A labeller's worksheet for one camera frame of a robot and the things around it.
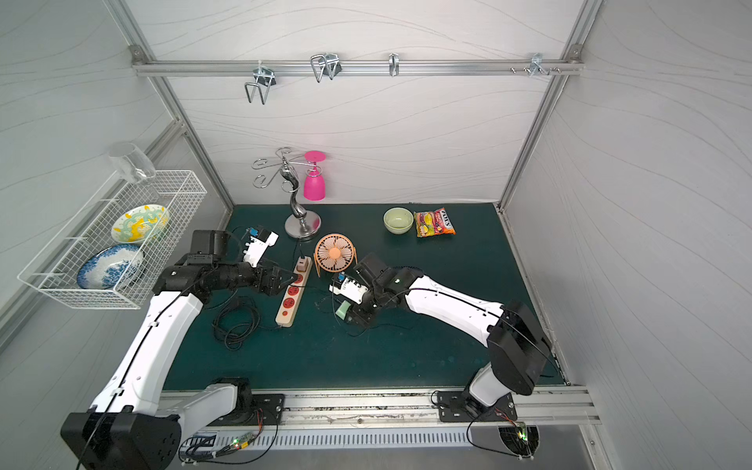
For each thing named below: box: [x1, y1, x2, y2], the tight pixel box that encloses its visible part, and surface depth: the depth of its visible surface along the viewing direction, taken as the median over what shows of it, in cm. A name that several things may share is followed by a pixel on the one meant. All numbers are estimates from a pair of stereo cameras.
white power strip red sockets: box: [275, 255, 313, 329], surface depth 92 cm
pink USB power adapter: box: [296, 256, 309, 273], surface depth 97 cm
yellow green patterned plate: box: [110, 203, 170, 243], surface depth 71 cm
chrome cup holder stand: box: [251, 146, 323, 238], surface depth 98 cm
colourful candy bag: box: [413, 207, 457, 238], surface depth 113 cm
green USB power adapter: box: [334, 299, 352, 321], surface depth 77 cm
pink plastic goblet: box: [303, 150, 328, 202], surface depth 107 cm
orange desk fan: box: [313, 233, 359, 279], surface depth 98 cm
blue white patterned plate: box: [76, 243, 145, 290], surface depth 63 cm
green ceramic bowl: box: [382, 206, 415, 235], surface depth 113 cm
